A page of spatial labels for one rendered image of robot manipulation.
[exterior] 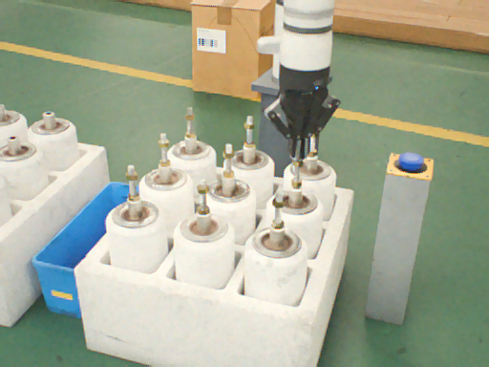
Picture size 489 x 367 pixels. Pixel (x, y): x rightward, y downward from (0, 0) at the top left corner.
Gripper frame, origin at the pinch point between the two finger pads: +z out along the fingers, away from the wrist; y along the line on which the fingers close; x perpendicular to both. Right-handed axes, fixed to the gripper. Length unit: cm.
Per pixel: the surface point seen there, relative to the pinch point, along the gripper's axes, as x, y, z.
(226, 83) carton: 103, 33, 32
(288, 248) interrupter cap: -11.2, -7.5, 10.0
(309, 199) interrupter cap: -0.6, 2.5, 10.1
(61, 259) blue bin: 25, -36, 29
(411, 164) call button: -8.0, 16.3, 2.8
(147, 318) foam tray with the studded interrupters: -1.6, -27.2, 24.5
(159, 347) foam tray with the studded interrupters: -2.8, -26.0, 30.3
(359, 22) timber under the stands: 142, 115, 31
